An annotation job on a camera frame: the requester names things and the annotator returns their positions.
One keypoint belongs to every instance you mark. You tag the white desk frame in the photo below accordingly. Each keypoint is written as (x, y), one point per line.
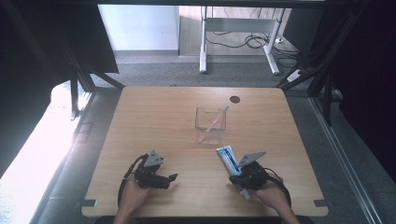
(239, 25)

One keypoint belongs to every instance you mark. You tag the white power strip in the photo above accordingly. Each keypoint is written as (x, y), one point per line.
(294, 75)

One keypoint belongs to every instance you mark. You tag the white blue toothpaste tube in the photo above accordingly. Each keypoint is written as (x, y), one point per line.
(229, 161)

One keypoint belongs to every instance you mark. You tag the clear plastic cup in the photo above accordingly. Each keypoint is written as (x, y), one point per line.
(210, 126)

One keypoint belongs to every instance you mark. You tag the person's right hand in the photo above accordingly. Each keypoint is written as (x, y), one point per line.
(271, 196)

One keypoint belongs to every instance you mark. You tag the black metal stand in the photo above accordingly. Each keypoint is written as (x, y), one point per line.
(323, 62)
(84, 79)

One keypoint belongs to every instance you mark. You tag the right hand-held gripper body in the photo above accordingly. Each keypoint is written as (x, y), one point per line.
(253, 177)

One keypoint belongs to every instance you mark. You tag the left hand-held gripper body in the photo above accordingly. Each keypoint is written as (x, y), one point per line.
(152, 175)

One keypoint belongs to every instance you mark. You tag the pink toothbrush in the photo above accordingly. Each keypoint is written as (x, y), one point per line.
(213, 124)

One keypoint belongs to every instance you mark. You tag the dark curtain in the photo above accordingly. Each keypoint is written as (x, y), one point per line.
(367, 77)
(34, 62)

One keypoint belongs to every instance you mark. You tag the person's left hand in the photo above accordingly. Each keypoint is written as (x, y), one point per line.
(134, 196)

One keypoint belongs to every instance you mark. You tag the metal floor rail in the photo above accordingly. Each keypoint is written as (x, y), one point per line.
(345, 158)

